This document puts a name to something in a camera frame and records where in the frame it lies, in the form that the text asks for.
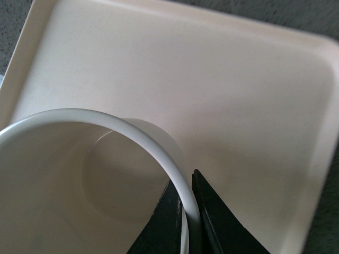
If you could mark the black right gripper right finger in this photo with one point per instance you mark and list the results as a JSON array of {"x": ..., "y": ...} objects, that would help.
[{"x": 221, "y": 230}]

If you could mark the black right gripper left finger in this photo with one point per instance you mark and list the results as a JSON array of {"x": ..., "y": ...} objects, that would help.
[{"x": 162, "y": 233}]

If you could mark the white smiley mug black handle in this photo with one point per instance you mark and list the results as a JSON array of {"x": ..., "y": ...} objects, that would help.
[{"x": 82, "y": 181}]

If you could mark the beige rectangular plastic tray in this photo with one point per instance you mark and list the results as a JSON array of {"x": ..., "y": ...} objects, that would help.
[{"x": 253, "y": 106}]

